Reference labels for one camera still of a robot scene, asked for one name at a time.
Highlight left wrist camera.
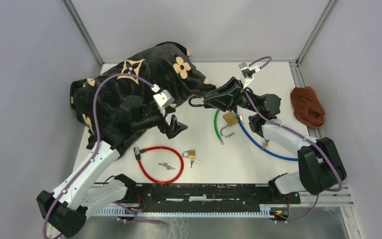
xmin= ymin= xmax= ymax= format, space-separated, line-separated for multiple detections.
xmin=151 ymin=84 xmax=174 ymax=116

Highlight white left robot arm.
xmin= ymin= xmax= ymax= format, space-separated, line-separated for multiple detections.
xmin=37 ymin=93 xmax=188 ymax=239

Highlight black floral patterned cloth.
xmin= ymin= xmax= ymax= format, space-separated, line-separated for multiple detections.
xmin=70 ymin=41 xmax=208 ymax=149

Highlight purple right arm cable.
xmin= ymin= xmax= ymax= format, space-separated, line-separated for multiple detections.
xmin=243 ymin=56 xmax=343 ymax=224

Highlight blue cable lock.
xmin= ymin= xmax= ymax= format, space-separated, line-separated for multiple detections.
xmin=238 ymin=120 xmax=298 ymax=162

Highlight red cable lock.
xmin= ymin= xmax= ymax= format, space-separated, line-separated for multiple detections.
xmin=133 ymin=146 xmax=185 ymax=186

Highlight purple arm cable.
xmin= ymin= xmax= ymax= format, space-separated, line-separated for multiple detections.
xmin=42 ymin=73 xmax=165 ymax=239
xmin=243 ymin=56 xmax=343 ymax=224

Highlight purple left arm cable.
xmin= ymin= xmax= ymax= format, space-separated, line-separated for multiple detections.
xmin=42 ymin=73 xmax=165 ymax=239

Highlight brown crumpled cloth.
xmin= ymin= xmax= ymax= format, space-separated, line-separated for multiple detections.
xmin=290 ymin=87 xmax=325 ymax=128

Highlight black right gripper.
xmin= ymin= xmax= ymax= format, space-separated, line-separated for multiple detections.
xmin=202 ymin=77 xmax=259 ymax=114

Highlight large brass padlock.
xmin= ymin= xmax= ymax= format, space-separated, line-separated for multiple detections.
xmin=219 ymin=112 xmax=239 ymax=138

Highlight red lock keys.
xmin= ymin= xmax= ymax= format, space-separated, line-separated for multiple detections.
xmin=158 ymin=163 xmax=175 ymax=170

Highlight green cable lock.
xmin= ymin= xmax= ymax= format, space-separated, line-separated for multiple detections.
xmin=213 ymin=110 xmax=224 ymax=145

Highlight white toothed cable duct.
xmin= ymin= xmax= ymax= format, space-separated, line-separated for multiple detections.
xmin=94 ymin=204 xmax=274 ymax=219

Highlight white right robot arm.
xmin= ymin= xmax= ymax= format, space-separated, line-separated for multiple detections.
xmin=195 ymin=77 xmax=347 ymax=203

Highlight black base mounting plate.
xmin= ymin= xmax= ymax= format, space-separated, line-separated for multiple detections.
xmin=120 ymin=183 xmax=301 ymax=213

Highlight black Kajing padlock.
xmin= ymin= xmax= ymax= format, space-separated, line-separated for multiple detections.
xmin=188 ymin=93 xmax=217 ymax=109

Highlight small brass padlock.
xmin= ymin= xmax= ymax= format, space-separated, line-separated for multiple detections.
xmin=182 ymin=150 xmax=196 ymax=159

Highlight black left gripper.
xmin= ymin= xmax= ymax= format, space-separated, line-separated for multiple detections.
xmin=133 ymin=106 xmax=188 ymax=138

